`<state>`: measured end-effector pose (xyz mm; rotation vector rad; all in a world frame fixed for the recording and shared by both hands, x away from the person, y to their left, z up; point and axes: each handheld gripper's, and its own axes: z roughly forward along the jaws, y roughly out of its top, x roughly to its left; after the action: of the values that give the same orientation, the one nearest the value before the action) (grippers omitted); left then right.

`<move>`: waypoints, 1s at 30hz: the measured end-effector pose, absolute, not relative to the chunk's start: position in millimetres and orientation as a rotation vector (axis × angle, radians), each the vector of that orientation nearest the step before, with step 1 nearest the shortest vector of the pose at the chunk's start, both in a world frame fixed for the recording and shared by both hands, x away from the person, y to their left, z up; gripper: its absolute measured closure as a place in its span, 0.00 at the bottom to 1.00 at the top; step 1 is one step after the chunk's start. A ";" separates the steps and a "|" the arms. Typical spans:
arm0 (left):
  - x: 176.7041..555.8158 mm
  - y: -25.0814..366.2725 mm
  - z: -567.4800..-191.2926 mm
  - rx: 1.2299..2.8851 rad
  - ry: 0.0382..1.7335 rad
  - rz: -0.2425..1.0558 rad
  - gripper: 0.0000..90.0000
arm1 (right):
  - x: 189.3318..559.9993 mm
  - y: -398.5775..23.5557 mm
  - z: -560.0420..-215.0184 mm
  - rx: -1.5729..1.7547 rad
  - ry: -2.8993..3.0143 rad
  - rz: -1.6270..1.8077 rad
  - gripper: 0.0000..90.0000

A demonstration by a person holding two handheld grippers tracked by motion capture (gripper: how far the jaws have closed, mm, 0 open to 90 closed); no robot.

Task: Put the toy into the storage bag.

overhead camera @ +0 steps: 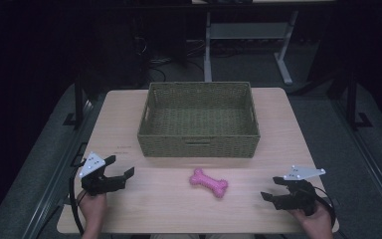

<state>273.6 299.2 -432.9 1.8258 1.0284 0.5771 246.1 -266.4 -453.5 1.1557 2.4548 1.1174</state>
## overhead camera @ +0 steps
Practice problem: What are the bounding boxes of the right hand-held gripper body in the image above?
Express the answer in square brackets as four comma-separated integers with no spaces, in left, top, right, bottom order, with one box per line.
[274,164,327,217]

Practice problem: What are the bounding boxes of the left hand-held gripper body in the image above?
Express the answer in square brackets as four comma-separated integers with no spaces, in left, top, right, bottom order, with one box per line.
[78,151,127,197]

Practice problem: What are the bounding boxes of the person's left hand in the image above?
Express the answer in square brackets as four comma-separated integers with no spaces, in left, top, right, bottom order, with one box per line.
[76,190,109,233]

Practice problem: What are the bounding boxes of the person's right hand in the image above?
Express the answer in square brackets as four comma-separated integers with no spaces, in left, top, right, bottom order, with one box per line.
[287,200,334,233]

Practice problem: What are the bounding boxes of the pink bone-shaped dog toy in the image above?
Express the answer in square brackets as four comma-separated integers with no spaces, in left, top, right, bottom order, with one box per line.
[188,167,230,199]

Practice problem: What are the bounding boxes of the black metal stand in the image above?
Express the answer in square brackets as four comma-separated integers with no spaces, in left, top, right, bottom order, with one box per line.
[343,71,374,132]
[62,71,92,131]

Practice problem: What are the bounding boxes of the green woven basket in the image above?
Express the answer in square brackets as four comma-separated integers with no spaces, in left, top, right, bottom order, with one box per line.
[136,81,262,159]

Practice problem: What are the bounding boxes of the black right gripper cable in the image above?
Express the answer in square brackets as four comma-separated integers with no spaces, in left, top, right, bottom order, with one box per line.
[312,185,337,228]

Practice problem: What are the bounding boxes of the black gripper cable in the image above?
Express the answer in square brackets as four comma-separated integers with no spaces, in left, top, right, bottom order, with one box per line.
[312,185,337,228]
[68,165,88,236]

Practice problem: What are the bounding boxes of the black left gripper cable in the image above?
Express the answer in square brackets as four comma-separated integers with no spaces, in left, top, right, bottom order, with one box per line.
[68,165,88,236]

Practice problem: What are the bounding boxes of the black table bracket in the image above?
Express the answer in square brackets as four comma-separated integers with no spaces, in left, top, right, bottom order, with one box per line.
[70,141,90,168]

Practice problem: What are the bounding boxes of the metal floor rail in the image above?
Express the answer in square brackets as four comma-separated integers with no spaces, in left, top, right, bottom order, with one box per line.
[330,98,382,232]
[21,96,108,239]

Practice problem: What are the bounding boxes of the bundle of floor cables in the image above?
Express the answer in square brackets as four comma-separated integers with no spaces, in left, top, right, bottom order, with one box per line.
[135,36,207,84]

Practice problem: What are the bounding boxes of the grey metal desk frame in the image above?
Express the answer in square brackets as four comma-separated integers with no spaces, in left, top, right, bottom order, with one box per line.
[191,0,336,86]

